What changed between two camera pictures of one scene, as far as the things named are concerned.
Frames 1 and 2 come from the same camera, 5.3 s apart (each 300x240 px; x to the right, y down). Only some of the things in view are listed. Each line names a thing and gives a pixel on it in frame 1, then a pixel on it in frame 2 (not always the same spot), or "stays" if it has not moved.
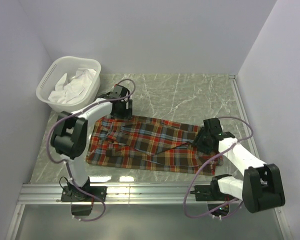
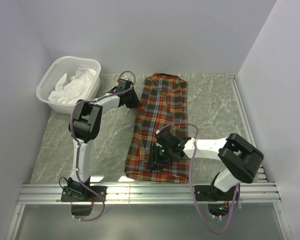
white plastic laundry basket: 69,84 stays
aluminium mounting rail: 116,194 stays
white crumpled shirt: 67,91 stays
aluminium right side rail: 245,116 stays
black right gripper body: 202,141 to 161,154
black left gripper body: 124,113 to 132,100
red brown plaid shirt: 149,144 to 163,106
